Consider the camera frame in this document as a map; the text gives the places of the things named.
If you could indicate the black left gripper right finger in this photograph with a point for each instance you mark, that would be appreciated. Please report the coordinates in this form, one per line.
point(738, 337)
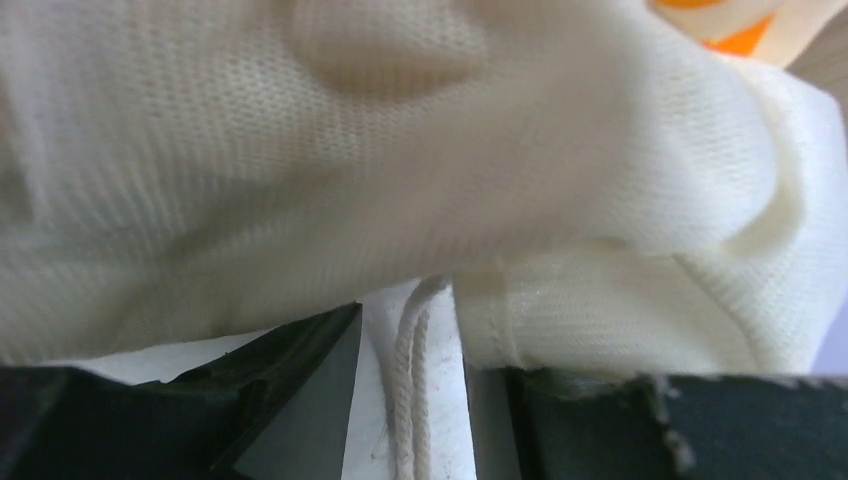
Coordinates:
point(550, 424)

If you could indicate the orange patterned bed cushion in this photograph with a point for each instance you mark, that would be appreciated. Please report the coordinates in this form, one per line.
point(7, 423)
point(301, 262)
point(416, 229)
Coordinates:
point(613, 186)

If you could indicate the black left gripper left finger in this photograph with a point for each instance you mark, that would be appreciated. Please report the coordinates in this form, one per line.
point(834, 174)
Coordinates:
point(69, 423)

